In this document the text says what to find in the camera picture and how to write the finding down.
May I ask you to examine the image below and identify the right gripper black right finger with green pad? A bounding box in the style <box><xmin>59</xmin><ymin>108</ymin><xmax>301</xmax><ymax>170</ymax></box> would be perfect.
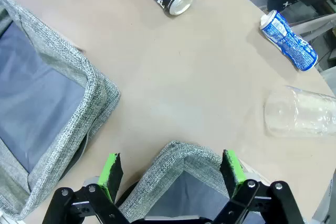
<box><xmin>212</xmin><ymin>149</ymin><xmax>302</xmax><ymax>224</ymax></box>

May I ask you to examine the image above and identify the grey fabric basket can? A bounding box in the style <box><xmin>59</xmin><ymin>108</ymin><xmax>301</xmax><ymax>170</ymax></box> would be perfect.
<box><xmin>115</xmin><ymin>141</ymin><xmax>266</xmax><ymax>224</ymax></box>

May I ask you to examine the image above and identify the clear plastic bottle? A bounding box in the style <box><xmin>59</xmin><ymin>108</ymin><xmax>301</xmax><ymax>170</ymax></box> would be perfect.
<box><xmin>264</xmin><ymin>84</ymin><xmax>336</xmax><ymax>138</ymax></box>

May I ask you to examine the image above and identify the crushed blue white drink can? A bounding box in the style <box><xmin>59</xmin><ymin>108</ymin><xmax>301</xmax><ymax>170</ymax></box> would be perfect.
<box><xmin>259</xmin><ymin>9</ymin><xmax>319</xmax><ymax>72</ymax></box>

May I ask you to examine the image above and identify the grey fabric basket plastic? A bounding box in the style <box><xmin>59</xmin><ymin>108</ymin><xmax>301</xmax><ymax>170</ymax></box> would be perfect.
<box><xmin>0</xmin><ymin>0</ymin><xmax>122</xmax><ymax>221</ymax></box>

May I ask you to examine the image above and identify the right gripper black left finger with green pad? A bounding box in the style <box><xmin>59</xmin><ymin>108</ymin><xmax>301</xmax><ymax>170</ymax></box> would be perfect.
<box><xmin>43</xmin><ymin>152</ymin><xmax>129</xmax><ymax>224</ymax></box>

